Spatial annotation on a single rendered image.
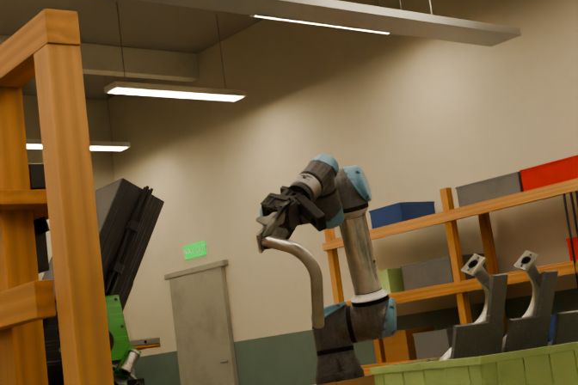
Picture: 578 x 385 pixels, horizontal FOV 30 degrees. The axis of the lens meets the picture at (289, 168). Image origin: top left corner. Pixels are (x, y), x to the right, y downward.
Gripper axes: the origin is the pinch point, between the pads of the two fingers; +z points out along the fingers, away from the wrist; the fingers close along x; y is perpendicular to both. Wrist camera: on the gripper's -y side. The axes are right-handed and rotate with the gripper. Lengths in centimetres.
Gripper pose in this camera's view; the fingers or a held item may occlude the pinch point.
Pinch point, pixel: (269, 240)
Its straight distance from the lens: 264.4
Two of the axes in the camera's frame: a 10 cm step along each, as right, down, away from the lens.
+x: -1.3, -8.3, -5.4
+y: -8.7, -1.7, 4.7
